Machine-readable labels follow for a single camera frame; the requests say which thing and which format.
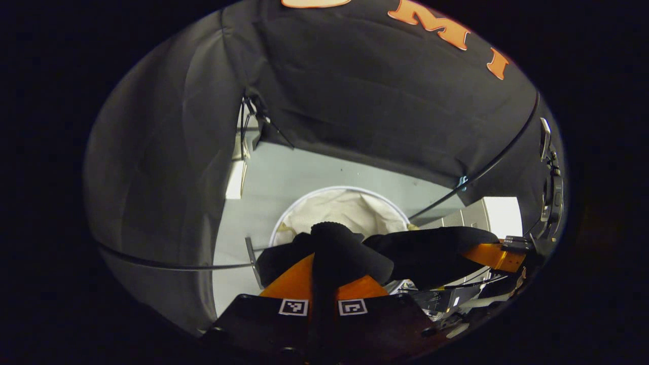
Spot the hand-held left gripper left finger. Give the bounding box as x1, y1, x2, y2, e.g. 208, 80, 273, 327
200, 253, 315, 365

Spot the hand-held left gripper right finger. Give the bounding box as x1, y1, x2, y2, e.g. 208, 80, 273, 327
335, 274, 447, 365

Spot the black knit garment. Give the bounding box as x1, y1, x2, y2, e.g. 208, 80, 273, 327
256, 222, 500, 358

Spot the white round laundry hamper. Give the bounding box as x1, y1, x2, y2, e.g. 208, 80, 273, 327
269, 186, 411, 249

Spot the black backdrop cloth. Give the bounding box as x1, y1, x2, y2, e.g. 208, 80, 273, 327
84, 0, 566, 335

